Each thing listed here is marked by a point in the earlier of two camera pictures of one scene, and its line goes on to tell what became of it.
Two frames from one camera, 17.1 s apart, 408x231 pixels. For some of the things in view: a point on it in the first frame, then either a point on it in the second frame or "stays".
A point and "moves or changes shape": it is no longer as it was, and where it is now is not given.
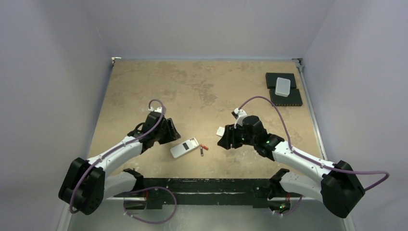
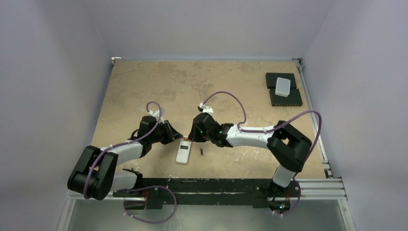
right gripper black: [229, 137] -> [196, 128]
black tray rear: [271, 78] stays
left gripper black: [172, 134] stays
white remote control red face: [184, 148] moves or changes shape
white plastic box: [283, 86] stays
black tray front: [294, 98] stays
